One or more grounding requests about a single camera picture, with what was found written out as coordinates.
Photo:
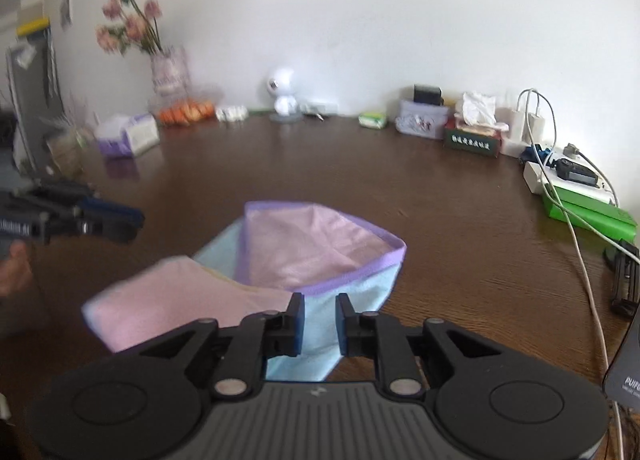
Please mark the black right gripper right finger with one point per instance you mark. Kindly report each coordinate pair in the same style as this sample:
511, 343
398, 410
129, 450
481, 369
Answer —
356, 332

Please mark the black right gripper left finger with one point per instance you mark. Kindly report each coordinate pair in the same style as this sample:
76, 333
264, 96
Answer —
284, 331

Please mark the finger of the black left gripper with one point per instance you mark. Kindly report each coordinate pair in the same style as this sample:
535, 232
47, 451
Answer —
77, 200
117, 230

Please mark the pink blue purple mesh garment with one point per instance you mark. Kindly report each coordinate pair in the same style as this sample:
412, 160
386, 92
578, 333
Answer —
274, 250

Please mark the person's left hand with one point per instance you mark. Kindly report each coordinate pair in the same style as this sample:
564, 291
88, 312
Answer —
16, 270

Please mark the glass cup with sticks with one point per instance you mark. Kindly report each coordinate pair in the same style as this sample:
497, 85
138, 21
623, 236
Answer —
68, 136

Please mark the grey refrigerator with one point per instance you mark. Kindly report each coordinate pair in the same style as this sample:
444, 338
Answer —
36, 98

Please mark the purple white tissue pack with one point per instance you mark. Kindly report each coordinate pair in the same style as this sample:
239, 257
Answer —
126, 136

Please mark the clear box of oranges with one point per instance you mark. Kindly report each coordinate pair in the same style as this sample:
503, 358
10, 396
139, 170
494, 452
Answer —
185, 107

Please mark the glass vase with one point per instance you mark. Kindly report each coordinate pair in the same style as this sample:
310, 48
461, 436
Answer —
170, 73

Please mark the pink artificial flowers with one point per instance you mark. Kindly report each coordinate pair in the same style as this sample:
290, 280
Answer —
130, 25

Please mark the white round-head robot toy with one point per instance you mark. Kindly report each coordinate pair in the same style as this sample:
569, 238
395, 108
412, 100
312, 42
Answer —
281, 85

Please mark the small green white box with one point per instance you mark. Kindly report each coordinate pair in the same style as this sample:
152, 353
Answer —
372, 120

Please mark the white small device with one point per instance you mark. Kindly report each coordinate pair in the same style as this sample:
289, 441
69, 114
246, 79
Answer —
316, 108

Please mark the white printed tin box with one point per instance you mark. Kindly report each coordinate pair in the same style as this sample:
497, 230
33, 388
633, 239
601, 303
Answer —
423, 120

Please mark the dark green tissue box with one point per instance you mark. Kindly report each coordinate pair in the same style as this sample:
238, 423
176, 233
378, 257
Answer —
473, 125

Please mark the black small box on tin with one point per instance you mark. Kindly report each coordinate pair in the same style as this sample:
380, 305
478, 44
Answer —
428, 95

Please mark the green flat box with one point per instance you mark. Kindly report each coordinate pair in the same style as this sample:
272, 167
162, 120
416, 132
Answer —
609, 220

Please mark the white usb charger plug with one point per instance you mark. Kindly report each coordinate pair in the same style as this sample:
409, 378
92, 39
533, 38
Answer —
516, 139

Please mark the white power strip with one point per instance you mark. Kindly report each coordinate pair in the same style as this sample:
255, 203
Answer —
535, 181

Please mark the black wireless charger stand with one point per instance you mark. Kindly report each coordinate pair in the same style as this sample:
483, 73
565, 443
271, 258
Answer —
621, 382

